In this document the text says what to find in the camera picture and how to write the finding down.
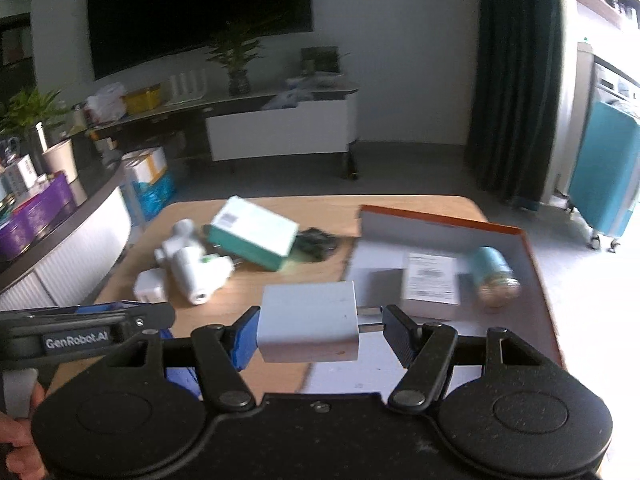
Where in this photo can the white router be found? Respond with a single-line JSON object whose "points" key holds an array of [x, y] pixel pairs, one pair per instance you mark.
{"points": [[187, 87]]}

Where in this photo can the dark green curtain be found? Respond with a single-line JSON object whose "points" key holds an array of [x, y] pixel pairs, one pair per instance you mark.
{"points": [[512, 85]]}

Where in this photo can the white cylindrical device green logo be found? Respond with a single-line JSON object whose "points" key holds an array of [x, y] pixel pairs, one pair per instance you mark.
{"points": [[175, 242], [197, 275]]}

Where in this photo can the black wall television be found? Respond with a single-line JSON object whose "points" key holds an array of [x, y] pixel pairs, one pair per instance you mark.
{"points": [[200, 5]]}

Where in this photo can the black plug adapter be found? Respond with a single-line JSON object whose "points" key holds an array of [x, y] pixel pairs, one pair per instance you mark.
{"points": [[315, 245]]}

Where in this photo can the teal and white carton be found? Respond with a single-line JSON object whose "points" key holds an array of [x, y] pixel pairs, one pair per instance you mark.
{"points": [[252, 232]]}

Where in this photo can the white plastic bag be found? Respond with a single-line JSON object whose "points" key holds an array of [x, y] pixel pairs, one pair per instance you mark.
{"points": [[106, 102]]}

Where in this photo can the white tv cabinet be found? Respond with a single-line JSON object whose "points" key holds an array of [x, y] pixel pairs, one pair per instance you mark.
{"points": [[280, 127]]}

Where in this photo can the teal wheeled cart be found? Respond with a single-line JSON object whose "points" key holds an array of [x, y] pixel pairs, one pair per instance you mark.
{"points": [[605, 170]]}

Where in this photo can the curved white counter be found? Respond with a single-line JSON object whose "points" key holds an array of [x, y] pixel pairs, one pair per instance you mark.
{"points": [[80, 250]]}

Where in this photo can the yellow box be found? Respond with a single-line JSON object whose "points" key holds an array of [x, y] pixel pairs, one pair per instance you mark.
{"points": [[142, 100]]}

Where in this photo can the orange-rimmed cardboard box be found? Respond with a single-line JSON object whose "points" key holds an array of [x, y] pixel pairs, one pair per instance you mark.
{"points": [[385, 232]]}

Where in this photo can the white and yellow carton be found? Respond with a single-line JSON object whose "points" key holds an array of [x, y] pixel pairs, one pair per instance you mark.
{"points": [[145, 165]]}

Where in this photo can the small white plug adapter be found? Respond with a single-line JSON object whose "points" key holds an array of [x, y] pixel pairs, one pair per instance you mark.
{"points": [[149, 286]]}

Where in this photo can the leafy potted plant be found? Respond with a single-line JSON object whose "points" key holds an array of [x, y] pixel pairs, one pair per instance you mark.
{"points": [[30, 110]]}

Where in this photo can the person's left hand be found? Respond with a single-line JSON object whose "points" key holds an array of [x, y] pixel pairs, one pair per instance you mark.
{"points": [[15, 450]]}

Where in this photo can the white box with label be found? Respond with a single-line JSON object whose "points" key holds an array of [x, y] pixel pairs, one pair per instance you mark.
{"points": [[431, 285]]}

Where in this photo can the white charger adapter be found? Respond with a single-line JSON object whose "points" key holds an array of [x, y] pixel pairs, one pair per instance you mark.
{"points": [[307, 322]]}

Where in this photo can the small white box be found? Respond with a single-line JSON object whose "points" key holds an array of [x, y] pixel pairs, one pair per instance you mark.
{"points": [[20, 175]]}

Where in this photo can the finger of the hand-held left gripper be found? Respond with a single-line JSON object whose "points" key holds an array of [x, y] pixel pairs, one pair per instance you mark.
{"points": [[180, 380], [152, 316]]}

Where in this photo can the white paper cup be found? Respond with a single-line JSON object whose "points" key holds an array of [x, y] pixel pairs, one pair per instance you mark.
{"points": [[61, 160]]}

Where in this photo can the green picture frame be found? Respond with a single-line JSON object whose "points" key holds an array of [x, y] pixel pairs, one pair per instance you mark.
{"points": [[321, 60]]}

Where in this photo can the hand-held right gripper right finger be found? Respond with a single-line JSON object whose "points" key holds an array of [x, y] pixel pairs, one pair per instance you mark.
{"points": [[397, 332]]}

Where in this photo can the potted green plant glass vase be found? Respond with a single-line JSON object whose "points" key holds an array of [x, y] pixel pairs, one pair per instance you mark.
{"points": [[237, 67]]}

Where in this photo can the purple gift box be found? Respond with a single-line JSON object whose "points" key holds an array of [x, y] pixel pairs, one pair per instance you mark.
{"points": [[35, 220]]}

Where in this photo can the blue printed pack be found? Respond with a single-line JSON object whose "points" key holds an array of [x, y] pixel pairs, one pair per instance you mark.
{"points": [[152, 200]]}

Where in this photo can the pile of papers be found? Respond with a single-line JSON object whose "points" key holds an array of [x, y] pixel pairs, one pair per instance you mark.
{"points": [[300, 92]]}

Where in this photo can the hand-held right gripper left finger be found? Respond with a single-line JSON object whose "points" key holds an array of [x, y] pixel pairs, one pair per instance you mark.
{"points": [[244, 340]]}

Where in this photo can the teal labelled jar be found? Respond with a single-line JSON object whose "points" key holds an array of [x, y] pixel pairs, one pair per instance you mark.
{"points": [[492, 275]]}

